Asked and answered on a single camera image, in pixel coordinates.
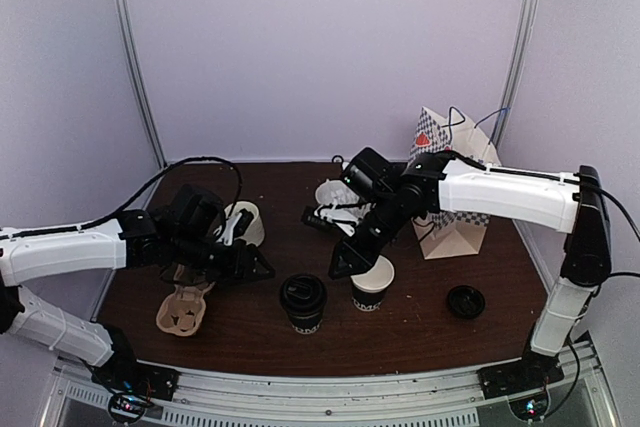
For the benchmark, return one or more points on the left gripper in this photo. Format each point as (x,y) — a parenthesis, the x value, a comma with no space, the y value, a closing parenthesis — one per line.
(240,265)

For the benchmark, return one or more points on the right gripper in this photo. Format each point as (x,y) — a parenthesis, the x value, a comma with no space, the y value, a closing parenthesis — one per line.
(360,261)

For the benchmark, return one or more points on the black paper coffee cup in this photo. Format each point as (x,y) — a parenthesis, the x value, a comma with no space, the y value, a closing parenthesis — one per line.
(306,324)
(369,289)

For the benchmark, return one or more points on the black plastic cup lid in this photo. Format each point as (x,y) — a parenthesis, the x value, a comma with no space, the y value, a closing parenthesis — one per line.
(303,295)
(465,302)

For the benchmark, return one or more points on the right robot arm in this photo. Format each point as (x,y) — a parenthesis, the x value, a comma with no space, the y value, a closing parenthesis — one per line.
(447,181)

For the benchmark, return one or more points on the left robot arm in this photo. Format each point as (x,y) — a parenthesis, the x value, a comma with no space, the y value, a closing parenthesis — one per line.
(124,239)

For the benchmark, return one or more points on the checkered paper takeout bag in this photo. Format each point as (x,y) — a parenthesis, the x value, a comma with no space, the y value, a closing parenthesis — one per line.
(446,234)

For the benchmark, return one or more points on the cream ribbed ceramic mug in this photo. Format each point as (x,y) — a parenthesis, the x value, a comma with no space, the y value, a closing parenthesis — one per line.
(250,227)

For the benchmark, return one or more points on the white ceramic bowl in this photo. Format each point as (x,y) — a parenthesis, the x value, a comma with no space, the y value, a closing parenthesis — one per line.
(334,196)

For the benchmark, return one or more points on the brown pulp cup carrier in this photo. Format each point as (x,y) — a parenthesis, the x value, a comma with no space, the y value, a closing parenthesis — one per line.
(181,312)

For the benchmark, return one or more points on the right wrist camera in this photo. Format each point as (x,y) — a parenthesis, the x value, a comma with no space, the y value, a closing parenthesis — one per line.
(367,175)

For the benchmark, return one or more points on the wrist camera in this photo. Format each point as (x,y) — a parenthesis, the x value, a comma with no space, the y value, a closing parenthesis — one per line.
(367,175)
(193,210)

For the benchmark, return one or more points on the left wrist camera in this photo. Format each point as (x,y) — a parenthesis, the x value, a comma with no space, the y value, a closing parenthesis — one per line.
(193,210)

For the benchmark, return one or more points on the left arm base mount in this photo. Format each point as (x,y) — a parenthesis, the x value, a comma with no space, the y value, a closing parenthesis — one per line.
(132,394)

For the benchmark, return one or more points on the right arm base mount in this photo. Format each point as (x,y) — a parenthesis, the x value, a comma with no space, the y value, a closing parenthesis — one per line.
(525,386)

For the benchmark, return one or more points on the aluminium front rail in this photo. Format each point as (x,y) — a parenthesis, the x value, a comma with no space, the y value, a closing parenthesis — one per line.
(452,397)

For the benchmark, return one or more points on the right aluminium corner post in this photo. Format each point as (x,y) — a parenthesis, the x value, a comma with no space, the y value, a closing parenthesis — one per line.
(523,34)

